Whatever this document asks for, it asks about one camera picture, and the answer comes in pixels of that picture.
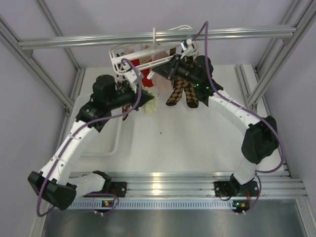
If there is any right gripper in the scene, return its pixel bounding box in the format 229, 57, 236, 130
154, 54, 201, 87

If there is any white clip sock hanger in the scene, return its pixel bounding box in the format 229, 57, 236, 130
109, 36, 199, 79

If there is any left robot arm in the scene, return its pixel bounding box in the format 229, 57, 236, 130
28, 74, 153, 210

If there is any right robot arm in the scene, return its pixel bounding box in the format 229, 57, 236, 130
152, 54, 279, 197

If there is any red sock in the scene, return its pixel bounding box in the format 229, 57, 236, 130
131, 59, 151, 77
141, 68, 154, 87

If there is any pink mesh garment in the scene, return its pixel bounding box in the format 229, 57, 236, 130
151, 74, 173, 93

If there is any brown checkered sock right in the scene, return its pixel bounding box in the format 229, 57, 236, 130
166, 79, 189, 106

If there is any brown checkered sock left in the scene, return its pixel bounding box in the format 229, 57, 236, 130
122, 82, 131, 121

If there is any dark brown checkered sock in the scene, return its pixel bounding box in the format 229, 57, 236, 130
184, 84, 199, 109

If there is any aluminium top crossbar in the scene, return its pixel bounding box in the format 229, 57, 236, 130
18, 25, 297, 50

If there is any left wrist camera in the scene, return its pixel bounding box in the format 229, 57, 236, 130
123, 64, 143, 85

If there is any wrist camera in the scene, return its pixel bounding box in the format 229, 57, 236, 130
123, 64, 143, 85
180, 39, 195, 53

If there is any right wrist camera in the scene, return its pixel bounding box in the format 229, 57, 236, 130
180, 39, 195, 53

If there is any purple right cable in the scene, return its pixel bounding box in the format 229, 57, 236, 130
191, 21, 287, 175

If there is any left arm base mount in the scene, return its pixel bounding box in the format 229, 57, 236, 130
110, 182, 127, 198

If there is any slotted cable duct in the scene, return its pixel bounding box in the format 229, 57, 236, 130
69, 198, 249, 210

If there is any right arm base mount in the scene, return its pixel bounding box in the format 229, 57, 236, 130
214, 181, 233, 201

